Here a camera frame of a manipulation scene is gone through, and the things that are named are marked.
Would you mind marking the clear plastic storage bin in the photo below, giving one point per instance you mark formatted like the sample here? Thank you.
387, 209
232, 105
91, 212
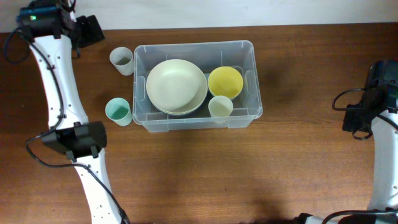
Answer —
208, 56

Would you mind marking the mint green plastic cup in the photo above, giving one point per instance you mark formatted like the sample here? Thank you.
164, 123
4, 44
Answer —
119, 111

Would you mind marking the yellow plastic bowl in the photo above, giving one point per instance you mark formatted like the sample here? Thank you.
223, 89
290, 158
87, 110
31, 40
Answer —
225, 81

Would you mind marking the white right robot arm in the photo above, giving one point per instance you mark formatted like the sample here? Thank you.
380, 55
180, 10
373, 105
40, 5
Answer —
376, 116

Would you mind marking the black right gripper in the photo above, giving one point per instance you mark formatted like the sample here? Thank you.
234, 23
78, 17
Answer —
352, 119

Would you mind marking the grey plastic cup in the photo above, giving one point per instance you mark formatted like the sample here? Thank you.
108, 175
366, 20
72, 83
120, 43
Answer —
123, 61

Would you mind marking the beige plastic plate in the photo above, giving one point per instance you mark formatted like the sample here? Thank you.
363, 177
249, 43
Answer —
186, 109
174, 83

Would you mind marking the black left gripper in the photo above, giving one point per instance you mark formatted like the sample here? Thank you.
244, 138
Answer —
93, 35

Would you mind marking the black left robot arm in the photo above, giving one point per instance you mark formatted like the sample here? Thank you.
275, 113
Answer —
52, 32

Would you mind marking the cream plastic cup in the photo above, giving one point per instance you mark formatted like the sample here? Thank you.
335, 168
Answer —
220, 107

